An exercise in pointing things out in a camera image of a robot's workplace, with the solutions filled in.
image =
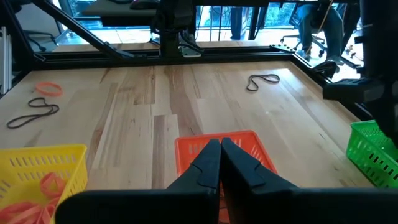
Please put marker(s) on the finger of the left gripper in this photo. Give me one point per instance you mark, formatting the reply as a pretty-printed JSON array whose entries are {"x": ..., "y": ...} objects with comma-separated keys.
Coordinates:
[{"x": 351, "y": 90}]

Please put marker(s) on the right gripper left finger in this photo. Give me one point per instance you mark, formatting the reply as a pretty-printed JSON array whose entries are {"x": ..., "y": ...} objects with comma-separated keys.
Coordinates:
[{"x": 186, "y": 202}]

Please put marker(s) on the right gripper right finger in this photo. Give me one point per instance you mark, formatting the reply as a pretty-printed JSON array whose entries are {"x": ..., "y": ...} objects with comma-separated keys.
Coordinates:
[{"x": 264, "y": 202}]

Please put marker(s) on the green plastic basket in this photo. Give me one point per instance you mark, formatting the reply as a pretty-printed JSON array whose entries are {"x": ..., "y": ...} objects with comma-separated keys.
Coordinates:
[{"x": 367, "y": 155}]

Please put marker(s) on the orange rubber band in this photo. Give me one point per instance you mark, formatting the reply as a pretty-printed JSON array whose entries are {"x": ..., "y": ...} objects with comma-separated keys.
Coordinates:
[
  {"x": 37, "y": 89},
  {"x": 43, "y": 185},
  {"x": 18, "y": 214}
]

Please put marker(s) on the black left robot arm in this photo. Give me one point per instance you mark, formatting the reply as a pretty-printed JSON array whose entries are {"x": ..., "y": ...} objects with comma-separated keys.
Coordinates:
[{"x": 170, "y": 31}]

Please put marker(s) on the thin black rubber band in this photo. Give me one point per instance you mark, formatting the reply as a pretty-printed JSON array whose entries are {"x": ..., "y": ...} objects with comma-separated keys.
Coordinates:
[
  {"x": 8, "y": 125},
  {"x": 247, "y": 88}
]

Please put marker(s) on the person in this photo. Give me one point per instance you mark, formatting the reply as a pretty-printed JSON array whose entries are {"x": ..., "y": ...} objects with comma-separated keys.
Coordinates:
[{"x": 334, "y": 28}]

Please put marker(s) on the orange plastic basket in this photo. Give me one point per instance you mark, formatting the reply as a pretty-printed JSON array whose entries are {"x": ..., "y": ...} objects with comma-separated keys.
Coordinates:
[{"x": 186, "y": 149}]

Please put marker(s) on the black office chair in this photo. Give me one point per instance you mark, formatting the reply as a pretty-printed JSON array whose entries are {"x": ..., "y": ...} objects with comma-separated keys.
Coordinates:
[
  {"x": 40, "y": 43},
  {"x": 316, "y": 40}
]

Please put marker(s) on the silver mounting plate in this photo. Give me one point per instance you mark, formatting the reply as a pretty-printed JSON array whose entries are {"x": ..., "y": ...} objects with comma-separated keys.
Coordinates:
[{"x": 190, "y": 52}]

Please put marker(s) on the yellow plastic basket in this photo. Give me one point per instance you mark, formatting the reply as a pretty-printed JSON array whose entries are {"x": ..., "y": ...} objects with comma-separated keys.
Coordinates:
[{"x": 31, "y": 155}]

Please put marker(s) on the silver aluminium extrusion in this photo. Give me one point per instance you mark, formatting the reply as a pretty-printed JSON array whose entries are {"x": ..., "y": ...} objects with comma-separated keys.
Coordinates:
[{"x": 4, "y": 62}]

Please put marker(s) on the black aluminium table frame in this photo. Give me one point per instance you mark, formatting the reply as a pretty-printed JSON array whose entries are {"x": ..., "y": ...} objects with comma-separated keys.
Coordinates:
[{"x": 93, "y": 57}]

